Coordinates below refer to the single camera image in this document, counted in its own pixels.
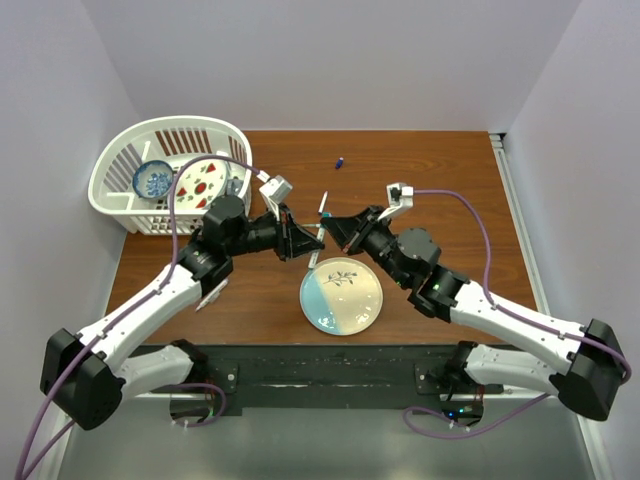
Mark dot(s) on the blue and cream plate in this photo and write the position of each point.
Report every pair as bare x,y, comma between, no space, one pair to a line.
341,296

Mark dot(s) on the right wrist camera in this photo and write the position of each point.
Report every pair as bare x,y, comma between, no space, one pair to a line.
400,199

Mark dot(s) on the silver white pen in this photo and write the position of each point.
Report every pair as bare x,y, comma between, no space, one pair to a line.
212,295

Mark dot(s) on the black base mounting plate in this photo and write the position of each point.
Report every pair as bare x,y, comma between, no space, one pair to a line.
392,377

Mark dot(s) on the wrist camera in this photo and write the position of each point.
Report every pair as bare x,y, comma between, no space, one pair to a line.
273,192
400,199

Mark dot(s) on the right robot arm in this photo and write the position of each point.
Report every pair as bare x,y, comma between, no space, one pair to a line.
580,364

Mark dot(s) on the white plastic dish basket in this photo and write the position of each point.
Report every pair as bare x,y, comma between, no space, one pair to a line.
175,140

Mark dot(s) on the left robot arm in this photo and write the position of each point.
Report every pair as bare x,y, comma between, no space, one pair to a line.
90,373

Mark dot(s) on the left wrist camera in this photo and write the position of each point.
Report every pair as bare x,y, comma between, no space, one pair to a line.
273,192

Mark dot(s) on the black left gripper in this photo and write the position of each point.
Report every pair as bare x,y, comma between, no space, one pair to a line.
291,240

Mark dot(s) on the white plate red pattern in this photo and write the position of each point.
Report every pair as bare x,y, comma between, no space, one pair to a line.
200,184

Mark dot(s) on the blue white patterned bowl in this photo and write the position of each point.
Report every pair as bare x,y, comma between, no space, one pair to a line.
153,179

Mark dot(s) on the teal white marker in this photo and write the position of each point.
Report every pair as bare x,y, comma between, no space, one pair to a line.
315,254

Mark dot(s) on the white purple marker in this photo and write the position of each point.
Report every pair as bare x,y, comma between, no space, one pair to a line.
321,209

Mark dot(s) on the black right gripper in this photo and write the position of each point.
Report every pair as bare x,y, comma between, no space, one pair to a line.
350,234

